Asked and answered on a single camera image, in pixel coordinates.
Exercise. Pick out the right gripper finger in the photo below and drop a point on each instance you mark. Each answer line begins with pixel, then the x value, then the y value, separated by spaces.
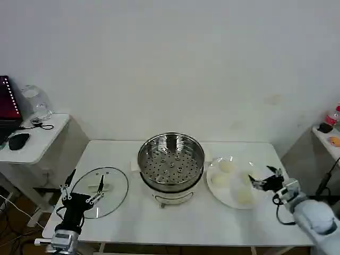
pixel 276 172
pixel 258 183

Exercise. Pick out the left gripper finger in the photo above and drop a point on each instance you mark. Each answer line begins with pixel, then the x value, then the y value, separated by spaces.
pixel 66 189
pixel 100 186

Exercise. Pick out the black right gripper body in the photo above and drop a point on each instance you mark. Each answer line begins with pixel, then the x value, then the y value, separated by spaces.
pixel 273 183

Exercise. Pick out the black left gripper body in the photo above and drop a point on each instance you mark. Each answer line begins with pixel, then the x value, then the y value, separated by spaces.
pixel 74 210

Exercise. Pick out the white steamed bun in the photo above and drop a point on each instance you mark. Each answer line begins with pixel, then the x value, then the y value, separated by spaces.
pixel 218 179
pixel 245 197
pixel 246 177
pixel 226 167

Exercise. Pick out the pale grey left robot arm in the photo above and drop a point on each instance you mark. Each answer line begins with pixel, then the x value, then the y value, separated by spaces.
pixel 63 242

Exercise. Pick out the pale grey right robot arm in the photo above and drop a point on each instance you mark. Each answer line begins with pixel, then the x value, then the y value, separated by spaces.
pixel 313 215

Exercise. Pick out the round glass lid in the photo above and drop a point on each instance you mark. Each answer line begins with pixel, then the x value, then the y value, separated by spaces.
pixel 114 191

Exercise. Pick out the white round plate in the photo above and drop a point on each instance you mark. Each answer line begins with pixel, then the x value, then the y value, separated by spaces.
pixel 225 195

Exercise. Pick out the white narrow side table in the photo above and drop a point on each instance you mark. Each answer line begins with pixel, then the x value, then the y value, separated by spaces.
pixel 328 143

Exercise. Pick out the small black object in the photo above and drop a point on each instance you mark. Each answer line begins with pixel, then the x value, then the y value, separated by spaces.
pixel 325 128

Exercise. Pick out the small orange object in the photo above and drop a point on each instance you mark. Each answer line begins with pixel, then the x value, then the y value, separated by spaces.
pixel 335 141

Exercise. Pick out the black computer mouse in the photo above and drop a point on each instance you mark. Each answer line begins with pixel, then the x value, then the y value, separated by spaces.
pixel 18 140

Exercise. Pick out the white electric cooker base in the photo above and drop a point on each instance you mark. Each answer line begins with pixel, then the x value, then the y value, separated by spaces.
pixel 172 197

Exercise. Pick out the perforated steel steamer basket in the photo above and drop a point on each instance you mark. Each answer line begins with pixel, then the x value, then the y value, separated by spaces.
pixel 171 164

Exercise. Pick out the clear bottle with red label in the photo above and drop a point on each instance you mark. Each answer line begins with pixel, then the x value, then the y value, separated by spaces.
pixel 332 117

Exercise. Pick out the dark red laptop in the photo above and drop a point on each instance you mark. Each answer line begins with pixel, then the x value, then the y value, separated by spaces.
pixel 8 106

